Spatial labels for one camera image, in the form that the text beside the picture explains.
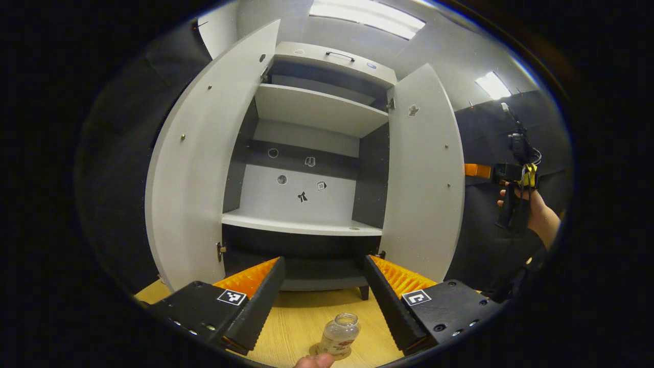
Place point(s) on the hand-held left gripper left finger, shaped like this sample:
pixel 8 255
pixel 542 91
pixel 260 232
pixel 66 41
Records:
pixel 258 312

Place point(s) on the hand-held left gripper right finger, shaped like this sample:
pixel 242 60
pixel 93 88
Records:
pixel 393 312

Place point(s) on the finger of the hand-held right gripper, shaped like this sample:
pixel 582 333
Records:
pixel 477 170

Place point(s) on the white cabinet door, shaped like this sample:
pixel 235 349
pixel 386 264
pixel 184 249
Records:
pixel 424 179
pixel 194 168

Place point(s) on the clear bottle with red label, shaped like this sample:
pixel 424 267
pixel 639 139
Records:
pixel 341 332

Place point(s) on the white and grey cabinet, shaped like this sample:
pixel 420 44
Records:
pixel 370 179

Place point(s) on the white cabinet drawer front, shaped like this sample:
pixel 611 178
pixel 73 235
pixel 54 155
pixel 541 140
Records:
pixel 332 64

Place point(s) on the black backdrop cloth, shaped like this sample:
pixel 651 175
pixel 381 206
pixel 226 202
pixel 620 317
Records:
pixel 117 179
pixel 480 133

